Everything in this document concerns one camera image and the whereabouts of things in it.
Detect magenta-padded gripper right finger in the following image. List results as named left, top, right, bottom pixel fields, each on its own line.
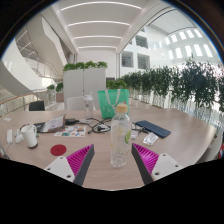
left=132, top=143, right=185, bottom=186

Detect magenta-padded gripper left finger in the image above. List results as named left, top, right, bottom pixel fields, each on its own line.
left=43, top=143, right=96, bottom=187

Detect clear drink bottle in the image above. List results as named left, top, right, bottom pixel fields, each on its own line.
left=109, top=102, right=133, bottom=168

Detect flat round red coaster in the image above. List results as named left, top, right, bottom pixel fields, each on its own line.
left=49, top=143, right=68, bottom=157

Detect small clear plastic packet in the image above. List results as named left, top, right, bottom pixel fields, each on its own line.
left=142, top=131, right=160, bottom=146

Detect white sticker sheet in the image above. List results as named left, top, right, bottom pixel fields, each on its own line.
left=53, top=125, right=87, bottom=138

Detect black power adapter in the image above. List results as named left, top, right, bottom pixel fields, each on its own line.
left=64, top=118, right=80, bottom=126

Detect white mug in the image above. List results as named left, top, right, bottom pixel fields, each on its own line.
left=20, top=124, right=39, bottom=149

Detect black notebook with white card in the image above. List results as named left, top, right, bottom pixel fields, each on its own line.
left=33, top=121, right=46, bottom=134

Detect white power strip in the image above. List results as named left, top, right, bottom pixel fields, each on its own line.
left=6, top=129, right=14, bottom=145

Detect white chair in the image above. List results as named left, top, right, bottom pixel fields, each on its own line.
left=65, top=96, right=86, bottom=112

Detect clear shaker bottle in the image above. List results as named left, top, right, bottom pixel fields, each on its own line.
left=83, top=91, right=95, bottom=120

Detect black chair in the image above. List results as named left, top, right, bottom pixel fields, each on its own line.
left=28, top=100, right=46, bottom=112

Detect brown planter with plants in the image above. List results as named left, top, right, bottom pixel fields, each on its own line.
left=46, top=82, right=65, bottom=103

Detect green tote bag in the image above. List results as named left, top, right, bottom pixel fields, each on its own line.
left=97, top=88, right=130, bottom=120

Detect row of green potted trees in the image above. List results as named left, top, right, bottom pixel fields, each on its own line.
left=106, top=58, right=224, bottom=114

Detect white cabinet topped with plants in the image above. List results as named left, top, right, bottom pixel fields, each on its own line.
left=62, top=60, right=109, bottom=111

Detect tangled black cables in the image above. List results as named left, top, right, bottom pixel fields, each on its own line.
left=87, top=117, right=113, bottom=134

